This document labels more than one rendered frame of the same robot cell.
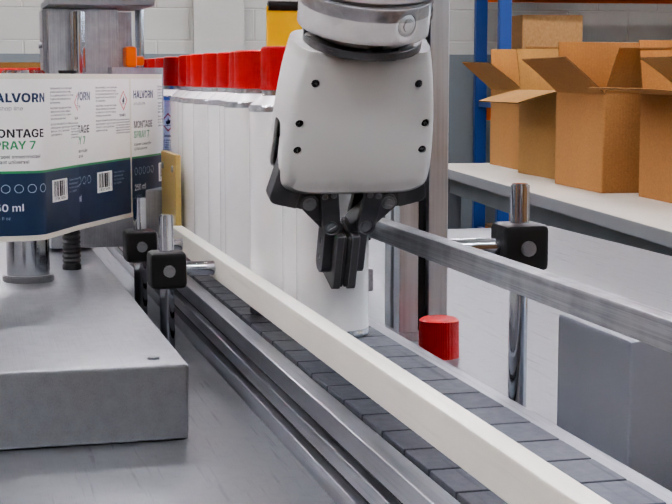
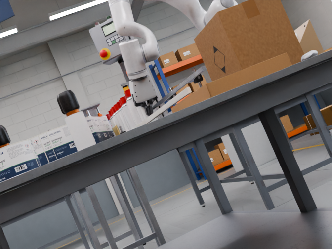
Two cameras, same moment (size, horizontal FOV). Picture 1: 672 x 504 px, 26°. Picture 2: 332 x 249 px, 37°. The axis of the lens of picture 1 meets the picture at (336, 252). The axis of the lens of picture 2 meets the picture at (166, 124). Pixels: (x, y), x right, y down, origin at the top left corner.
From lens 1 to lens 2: 1.23 m
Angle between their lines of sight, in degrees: 11
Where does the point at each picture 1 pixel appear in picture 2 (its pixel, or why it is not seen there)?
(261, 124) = (129, 102)
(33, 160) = (93, 130)
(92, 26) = (90, 112)
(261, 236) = (136, 119)
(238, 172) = (128, 117)
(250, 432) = not seen: hidden behind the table
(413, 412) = (163, 108)
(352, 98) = (141, 86)
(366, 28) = (139, 74)
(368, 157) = (146, 94)
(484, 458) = (170, 102)
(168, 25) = not seen: hidden behind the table
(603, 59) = not seen: hidden behind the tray
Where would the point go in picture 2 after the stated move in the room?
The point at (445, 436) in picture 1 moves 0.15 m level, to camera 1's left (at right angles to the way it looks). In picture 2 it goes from (166, 105) to (128, 122)
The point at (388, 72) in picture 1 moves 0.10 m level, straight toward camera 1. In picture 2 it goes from (144, 80) to (144, 76)
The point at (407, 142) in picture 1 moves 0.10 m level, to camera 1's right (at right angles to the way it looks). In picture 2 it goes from (151, 89) to (173, 80)
